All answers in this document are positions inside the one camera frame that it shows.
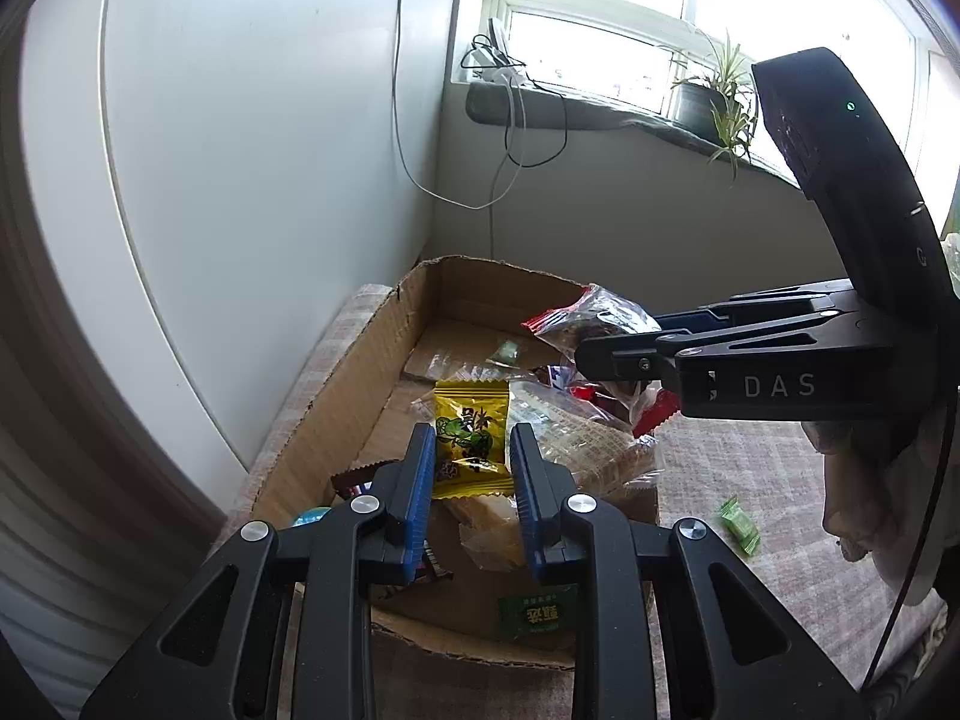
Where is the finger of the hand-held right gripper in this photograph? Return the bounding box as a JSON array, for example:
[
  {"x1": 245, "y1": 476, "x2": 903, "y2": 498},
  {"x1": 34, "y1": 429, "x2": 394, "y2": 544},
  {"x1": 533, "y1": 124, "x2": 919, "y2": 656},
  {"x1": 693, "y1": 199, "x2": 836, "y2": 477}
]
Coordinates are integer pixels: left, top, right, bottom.
[
  {"x1": 649, "y1": 279, "x2": 860, "y2": 332},
  {"x1": 574, "y1": 311, "x2": 860, "y2": 391}
]

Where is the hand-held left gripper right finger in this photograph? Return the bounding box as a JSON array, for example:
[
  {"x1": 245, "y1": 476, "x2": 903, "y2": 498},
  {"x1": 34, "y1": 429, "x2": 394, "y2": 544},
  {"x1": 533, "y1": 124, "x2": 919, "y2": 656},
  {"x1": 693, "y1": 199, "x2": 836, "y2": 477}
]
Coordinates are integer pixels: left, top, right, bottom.
[{"x1": 508, "y1": 424, "x2": 863, "y2": 720}]

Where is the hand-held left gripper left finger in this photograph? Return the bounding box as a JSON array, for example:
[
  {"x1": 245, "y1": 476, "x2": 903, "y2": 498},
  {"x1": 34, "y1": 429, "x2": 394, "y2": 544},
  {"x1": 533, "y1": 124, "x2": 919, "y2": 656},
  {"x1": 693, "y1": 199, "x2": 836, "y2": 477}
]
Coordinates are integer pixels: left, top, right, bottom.
[{"x1": 79, "y1": 422, "x2": 437, "y2": 720}]

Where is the red-edged clear snack packet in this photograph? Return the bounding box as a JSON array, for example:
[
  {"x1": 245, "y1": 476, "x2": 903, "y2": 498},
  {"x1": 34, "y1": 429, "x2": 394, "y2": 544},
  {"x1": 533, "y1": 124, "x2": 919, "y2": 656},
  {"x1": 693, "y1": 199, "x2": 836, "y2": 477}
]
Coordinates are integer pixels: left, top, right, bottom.
[{"x1": 523, "y1": 283, "x2": 662, "y2": 361}]

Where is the bread loaf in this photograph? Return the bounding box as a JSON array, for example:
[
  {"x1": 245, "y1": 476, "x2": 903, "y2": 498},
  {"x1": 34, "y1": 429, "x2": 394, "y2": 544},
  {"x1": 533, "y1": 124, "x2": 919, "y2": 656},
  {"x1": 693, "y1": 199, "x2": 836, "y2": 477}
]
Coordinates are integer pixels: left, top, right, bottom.
[{"x1": 457, "y1": 381, "x2": 665, "y2": 571}]

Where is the yellow candy packet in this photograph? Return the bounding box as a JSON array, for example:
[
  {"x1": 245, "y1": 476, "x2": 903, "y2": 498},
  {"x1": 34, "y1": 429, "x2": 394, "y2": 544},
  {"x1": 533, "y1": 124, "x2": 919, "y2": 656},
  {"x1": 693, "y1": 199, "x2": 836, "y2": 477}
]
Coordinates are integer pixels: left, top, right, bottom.
[{"x1": 431, "y1": 379, "x2": 515, "y2": 502}]

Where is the cardboard box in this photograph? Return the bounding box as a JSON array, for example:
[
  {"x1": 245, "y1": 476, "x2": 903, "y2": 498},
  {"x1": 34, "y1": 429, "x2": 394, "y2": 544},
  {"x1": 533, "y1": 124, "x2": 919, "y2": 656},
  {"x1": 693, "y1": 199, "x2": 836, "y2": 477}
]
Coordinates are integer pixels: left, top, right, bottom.
[{"x1": 255, "y1": 255, "x2": 665, "y2": 672}]

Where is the person's right hand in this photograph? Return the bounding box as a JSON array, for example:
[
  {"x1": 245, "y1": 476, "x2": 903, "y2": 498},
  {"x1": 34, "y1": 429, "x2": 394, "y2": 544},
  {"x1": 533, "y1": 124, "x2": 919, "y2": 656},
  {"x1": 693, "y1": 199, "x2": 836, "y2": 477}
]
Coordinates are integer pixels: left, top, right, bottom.
[{"x1": 801, "y1": 397, "x2": 960, "y2": 608}]

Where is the dark green snack packet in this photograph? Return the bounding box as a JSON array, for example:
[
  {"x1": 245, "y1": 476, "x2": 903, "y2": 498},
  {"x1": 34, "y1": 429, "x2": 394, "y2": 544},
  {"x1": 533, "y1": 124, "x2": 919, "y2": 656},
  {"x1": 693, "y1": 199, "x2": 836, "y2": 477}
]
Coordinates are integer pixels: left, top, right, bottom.
[{"x1": 496, "y1": 585, "x2": 582, "y2": 642}]

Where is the clear plastic packet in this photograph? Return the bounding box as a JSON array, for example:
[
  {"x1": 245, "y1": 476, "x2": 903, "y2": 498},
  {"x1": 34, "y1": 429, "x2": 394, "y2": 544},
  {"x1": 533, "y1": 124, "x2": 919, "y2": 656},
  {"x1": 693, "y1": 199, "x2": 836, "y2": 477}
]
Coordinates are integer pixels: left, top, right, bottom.
[{"x1": 409, "y1": 345, "x2": 496, "y2": 385}]

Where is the potted spider plant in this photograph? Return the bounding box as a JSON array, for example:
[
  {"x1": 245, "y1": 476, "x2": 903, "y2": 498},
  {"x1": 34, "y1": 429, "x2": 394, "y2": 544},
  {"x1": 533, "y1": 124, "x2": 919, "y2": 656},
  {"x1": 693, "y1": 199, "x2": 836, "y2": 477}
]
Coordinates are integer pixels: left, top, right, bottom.
[{"x1": 670, "y1": 30, "x2": 758, "y2": 181}]

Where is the light green candy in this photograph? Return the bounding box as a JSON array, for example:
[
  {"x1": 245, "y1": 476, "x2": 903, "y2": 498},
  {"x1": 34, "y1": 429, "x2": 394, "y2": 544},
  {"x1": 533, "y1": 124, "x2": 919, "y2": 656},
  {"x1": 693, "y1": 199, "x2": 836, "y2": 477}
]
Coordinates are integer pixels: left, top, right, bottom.
[{"x1": 716, "y1": 496, "x2": 762, "y2": 557}]

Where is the grey stone windowsill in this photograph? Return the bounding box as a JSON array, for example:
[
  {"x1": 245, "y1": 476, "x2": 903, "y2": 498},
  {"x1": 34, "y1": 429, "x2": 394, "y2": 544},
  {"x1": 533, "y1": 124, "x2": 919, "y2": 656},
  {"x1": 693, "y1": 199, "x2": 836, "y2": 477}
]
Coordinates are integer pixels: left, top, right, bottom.
[{"x1": 465, "y1": 81, "x2": 807, "y2": 192}]

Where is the white charger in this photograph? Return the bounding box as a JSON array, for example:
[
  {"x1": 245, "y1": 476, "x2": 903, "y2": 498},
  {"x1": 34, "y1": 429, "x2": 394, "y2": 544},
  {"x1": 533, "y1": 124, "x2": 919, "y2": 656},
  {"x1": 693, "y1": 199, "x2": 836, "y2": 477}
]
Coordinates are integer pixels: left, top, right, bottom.
[{"x1": 480, "y1": 17, "x2": 526, "y2": 83}]

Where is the white cable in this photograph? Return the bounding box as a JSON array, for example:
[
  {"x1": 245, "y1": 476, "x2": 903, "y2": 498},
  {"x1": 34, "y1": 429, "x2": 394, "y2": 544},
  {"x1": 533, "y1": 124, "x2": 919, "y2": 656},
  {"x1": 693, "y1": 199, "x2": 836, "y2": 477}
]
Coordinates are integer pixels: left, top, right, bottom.
[{"x1": 391, "y1": 0, "x2": 526, "y2": 212}]

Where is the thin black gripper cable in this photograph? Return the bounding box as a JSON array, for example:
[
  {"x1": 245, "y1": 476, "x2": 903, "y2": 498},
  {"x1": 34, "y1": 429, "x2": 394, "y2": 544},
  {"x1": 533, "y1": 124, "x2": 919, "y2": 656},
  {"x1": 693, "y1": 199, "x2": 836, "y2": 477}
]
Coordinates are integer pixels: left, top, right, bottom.
[{"x1": 862, "y1": 405, "x2": 947, "y2": 691}]

